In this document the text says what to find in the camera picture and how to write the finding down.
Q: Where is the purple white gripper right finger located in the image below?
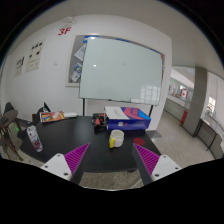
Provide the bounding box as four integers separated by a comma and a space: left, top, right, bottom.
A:
133, 144, 181, 182

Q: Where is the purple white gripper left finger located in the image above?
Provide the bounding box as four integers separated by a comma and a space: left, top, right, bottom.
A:
41, 143, 90, 181

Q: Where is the white labelled water bottle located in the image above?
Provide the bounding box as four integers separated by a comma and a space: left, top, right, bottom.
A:
26, 125, 43, 152

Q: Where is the red round coaster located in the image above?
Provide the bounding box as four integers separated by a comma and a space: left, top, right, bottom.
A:
133, 137, 145, 146

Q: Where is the colourful book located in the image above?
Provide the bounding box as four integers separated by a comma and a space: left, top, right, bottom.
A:
40, 111, 65, 123

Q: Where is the white flat object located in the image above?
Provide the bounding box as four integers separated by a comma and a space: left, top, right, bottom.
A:
64, 112, 77, 118

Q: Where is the blue cardboard box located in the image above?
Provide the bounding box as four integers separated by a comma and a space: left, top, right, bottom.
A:
105, 106, 151, 130

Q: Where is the wooden chair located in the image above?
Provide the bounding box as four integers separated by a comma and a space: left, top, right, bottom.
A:
0, 102, 22, 161

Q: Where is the large whiteboard on stand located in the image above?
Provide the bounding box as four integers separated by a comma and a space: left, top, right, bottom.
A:
79, 37, 163, 106

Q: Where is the grey notice board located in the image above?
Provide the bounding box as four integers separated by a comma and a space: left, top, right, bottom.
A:
66, 35, 86, 87

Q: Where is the white mug yellow handle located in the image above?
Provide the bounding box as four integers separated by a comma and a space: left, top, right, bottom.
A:
109, 130, 124, 148

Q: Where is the small white wall poster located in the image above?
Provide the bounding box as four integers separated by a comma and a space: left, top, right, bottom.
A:
15, 56, 25, 77

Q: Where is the red 3F wall sign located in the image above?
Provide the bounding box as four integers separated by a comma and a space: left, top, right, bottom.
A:
58, 27, 72, 37

